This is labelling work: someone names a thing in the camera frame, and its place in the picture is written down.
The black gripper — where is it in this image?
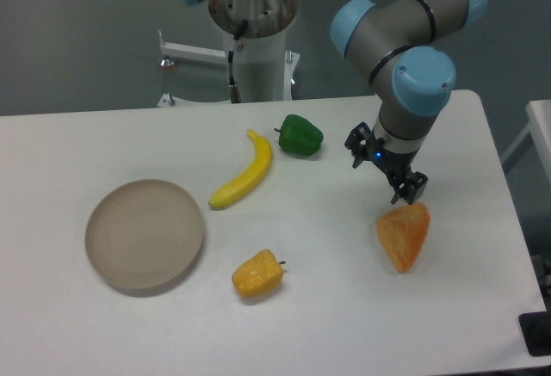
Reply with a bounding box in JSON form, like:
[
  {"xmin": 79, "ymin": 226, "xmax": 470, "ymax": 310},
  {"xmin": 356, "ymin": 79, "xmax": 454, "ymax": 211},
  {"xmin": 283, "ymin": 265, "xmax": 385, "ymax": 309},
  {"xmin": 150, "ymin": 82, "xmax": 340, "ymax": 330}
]
[{"xmin": 344, "ymin": 122, "xmax": 428, "ymax": 205}]

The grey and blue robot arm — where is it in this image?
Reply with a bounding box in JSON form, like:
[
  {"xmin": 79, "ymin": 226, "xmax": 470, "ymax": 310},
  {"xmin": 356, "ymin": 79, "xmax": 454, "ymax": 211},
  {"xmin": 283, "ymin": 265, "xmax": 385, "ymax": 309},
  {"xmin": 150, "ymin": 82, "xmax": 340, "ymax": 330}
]
[{"xmin": 183, "ymin": 0, "xmax": 487, "ymax": 203}]

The green pepper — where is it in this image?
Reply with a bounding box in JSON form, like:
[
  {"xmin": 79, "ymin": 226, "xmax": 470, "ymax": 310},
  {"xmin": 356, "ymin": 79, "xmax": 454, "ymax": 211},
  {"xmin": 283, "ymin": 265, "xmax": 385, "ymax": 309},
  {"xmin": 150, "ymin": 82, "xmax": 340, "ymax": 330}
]
[{"xmin": 275, "ymin": 114, "xmax": 324, "ymax": 157}]

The yellow pepper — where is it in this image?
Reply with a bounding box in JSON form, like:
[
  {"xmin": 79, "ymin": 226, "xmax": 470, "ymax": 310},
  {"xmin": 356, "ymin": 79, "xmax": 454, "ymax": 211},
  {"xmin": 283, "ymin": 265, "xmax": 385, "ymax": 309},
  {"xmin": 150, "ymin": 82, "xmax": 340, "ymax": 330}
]
[{"xmin": 232, "ymin": 249, "xmax": 284, "ymax": 299}]

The orange wedge-shaped toy food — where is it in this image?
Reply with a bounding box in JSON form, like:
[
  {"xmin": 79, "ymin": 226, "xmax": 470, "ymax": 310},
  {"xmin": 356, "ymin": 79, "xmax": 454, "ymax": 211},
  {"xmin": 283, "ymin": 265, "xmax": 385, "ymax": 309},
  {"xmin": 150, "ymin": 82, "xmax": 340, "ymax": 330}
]
[{"xmin": 375, "ymin": 202, "xmax": 430, "ymax": 274}]

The white side table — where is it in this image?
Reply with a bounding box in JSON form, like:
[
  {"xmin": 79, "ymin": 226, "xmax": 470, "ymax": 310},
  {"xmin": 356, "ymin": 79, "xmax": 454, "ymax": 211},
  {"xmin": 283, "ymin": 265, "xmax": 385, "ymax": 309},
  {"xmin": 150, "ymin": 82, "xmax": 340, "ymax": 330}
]
[{"xmin": 499, "ymin": 99, "xmax": 550, "ymax": 178}]

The yellow banana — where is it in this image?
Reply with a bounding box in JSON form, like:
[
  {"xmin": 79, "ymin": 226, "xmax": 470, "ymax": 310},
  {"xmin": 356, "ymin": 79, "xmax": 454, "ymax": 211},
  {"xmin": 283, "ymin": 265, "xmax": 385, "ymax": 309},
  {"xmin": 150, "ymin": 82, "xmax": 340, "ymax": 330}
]
[{"xmin": 208, "ymin": 129, "xmax": 272, "ymax": 210}]

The black device at table edge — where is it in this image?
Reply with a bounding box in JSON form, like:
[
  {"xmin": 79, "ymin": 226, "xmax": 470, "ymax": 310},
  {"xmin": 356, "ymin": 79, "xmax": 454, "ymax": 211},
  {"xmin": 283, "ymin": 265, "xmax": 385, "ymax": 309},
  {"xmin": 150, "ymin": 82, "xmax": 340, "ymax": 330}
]
[{"xmin": 518, "ymin": 311, "xmax": 551, "ymax": 357}]

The beige round plate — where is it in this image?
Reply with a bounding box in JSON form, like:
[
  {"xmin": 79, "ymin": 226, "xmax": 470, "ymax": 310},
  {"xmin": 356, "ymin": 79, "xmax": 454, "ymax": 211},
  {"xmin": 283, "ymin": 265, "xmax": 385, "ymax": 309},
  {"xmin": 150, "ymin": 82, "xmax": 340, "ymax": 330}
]
[{"xmin": 84, "ymin": 179, "xmax": 205, "ymax": 297}]

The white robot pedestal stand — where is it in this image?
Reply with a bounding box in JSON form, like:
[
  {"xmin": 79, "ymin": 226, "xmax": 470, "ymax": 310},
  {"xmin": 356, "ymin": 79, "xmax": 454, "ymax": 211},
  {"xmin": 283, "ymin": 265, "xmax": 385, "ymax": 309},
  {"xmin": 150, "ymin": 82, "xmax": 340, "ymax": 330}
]
[{"xmin": 158, "ymin": 0, "xmax": 300, "ymax": 103}]

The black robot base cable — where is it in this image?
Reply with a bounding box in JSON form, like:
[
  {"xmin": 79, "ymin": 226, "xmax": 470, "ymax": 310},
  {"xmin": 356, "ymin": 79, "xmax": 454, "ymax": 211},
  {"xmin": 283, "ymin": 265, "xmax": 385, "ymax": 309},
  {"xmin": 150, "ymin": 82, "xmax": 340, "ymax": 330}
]
[{"xmin": 227, "ymin": 19, "xmax": 250, "ymax": 104}]

